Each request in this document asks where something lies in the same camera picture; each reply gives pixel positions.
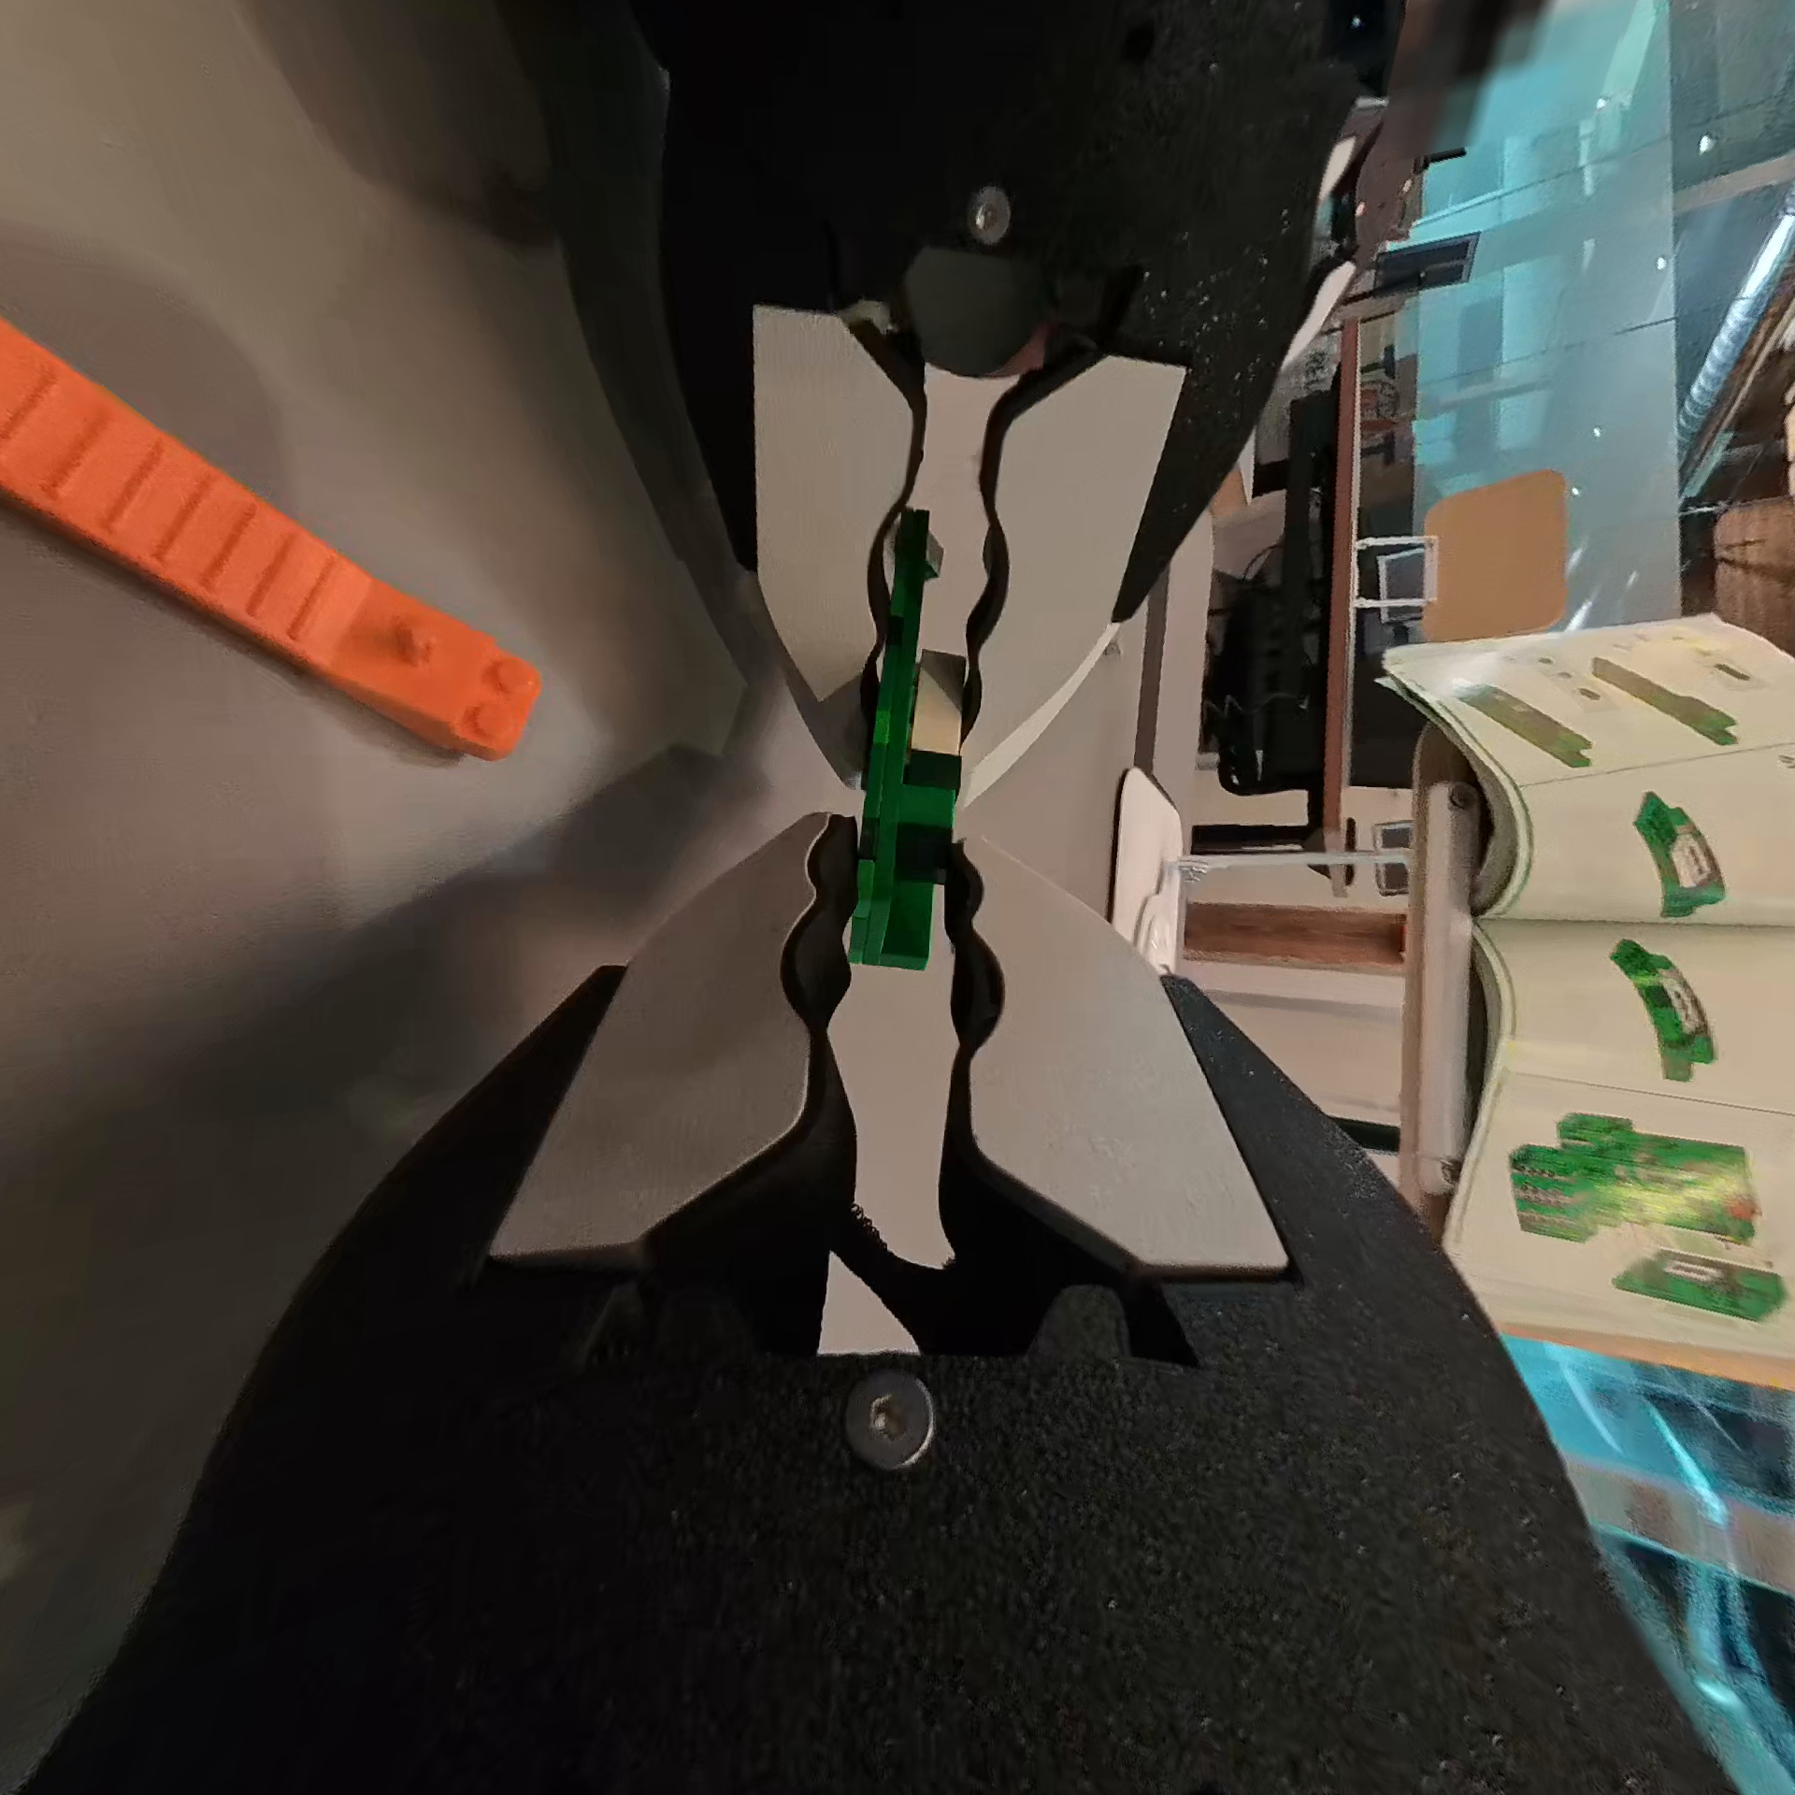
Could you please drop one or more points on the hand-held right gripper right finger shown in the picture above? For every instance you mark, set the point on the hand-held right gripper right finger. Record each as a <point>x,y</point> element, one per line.
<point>1106,1123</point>

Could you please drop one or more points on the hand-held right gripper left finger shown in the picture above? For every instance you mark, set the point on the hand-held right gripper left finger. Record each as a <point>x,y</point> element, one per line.
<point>673,1107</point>

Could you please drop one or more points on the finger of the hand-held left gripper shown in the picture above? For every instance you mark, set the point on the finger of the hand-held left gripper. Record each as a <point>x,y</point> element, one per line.
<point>820,490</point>
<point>1080,490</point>

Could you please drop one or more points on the green brick assembly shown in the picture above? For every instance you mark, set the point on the green brick assembly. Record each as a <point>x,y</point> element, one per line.
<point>898,870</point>

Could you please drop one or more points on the building instruction booklet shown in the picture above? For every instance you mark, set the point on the building instruction booklet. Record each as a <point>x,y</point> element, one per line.
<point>1612,1009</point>

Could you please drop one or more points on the orange brick separator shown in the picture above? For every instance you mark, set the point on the orange brick separator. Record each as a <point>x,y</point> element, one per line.
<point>209,532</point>

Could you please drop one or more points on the white rounded base plate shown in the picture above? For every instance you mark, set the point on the white rounded base plate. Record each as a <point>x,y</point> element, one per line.
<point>1143,870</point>

